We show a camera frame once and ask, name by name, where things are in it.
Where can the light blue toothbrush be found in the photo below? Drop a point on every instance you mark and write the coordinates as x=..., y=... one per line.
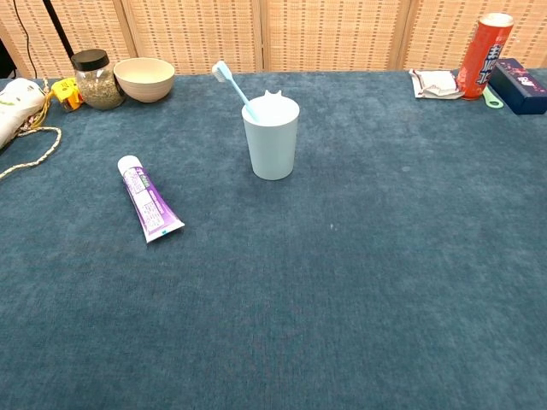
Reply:
x=235, y=87

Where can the purple white toothpaste tube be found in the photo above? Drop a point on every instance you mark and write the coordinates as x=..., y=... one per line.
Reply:
x=147, y=200

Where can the pale blue eared cup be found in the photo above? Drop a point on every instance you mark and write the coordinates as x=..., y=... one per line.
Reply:
x=271, y=145

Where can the blue table cloth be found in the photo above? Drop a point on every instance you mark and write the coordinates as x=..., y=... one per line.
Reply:
x=299, y=299

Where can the beige bowl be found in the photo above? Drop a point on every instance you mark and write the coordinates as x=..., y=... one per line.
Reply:
x=145, y=83

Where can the bamboo folding screen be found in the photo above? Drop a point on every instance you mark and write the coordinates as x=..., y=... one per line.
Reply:
x=329, y=34

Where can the white folded packet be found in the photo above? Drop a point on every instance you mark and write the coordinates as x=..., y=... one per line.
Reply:
x=436, y=83

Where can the glass jar black lid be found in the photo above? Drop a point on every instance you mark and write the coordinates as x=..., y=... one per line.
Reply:
x=98, y=85

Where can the yellow tape measure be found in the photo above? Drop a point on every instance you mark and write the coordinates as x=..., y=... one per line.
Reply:
x=66, y=89

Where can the red drink can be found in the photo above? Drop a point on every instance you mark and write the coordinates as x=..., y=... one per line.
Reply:
x=483, y=55

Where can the dark blue box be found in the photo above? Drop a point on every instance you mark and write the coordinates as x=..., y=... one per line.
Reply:
x=519, y=91

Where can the black tripod stand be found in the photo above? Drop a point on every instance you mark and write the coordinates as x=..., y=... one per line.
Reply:
x=57, y=27

